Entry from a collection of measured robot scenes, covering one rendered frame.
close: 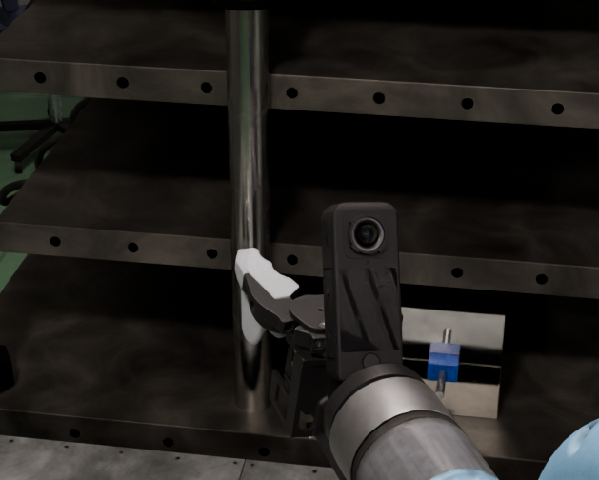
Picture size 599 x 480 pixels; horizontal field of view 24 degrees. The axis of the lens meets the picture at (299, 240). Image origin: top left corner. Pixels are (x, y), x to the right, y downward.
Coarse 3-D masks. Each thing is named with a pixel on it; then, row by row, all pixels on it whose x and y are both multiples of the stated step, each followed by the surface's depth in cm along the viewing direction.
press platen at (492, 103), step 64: (64, 0) 209; (128, 0) 209; (192, 0) 209; (320, 0) 209; (384, 0) 209; (448, 0) 209; (512, 0) 209; (576, 0) 209; (0, 64) 187; (64, 64) 186; (128, 64) 185; (192, 64) 185; (320, 64) 185; (384, 64) 185; (448, 64) 185; (512, 64) 185; (576, 64) 185
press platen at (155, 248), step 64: (128, 128) 229; (192, 128) 229; (320, 128) 229; (384, 128) 229; (448, 128) 229; (512, 128) 229; (576, 128) 229; (64, 192) 207; (128, 192) 207; (192, 192) 207; (320, 192) 207; (384, 192) 207; (448, 192) 207; (512, 192) 207; (576, 192) 207; (128, 256) 198; (192, 256) 196; (320, 256) 193; (448, 256) 190; (512, 256) 190; (576, 256) 190
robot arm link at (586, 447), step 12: (576, 432) 48; (588, 432) 48; (564, 444) 48; (576, 444) 48; (588, 444) 46; (552, 456) 49; (564, 456) 48; (576, 456) 47; (588, 456) 46; (552, 468) 48; (564, 468) 47; (576, 468) 47; (588, 468) 46
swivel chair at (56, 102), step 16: (16, 0) 448; (0, 16) 463; (16, 16) 463; (48, 96) 471; (48, 112) 501; (0, 128) 478; (16, 128) 477; (32, 128) 476; (48, 128) 472; (64, 128) 472; (32, 144) 462; (16, 160) 457
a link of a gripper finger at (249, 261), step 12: (240, 252) 102; (252, 252) 100; (240, 264) 99; (252, 264) 99; (264, 264) 99; (240, 276) 99; (252, 276) 97; (264, 276) 97; (276, 276) 97; (264, 288) 96; (276, 288) 96; (288, 288) 96; (252, 324) 99; (252, 336) 100; (276, 336) 97
